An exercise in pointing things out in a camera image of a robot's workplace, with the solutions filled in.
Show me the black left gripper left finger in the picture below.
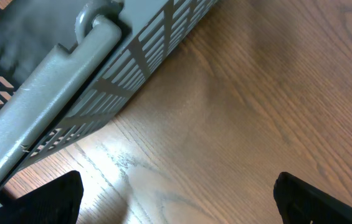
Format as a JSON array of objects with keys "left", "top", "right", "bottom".
[{"left": 0, "top": 170, "right": 83, "bottom": 224}]

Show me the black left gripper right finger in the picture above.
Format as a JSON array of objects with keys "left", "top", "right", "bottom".
[{"left": 273, "top": 172, "right": 352, "bottom": 224}]

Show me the grey plastic mesh basket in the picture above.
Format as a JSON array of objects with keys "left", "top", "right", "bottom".
[{"left": 0, "top": 0, "right": 220, "bottom": 215}]

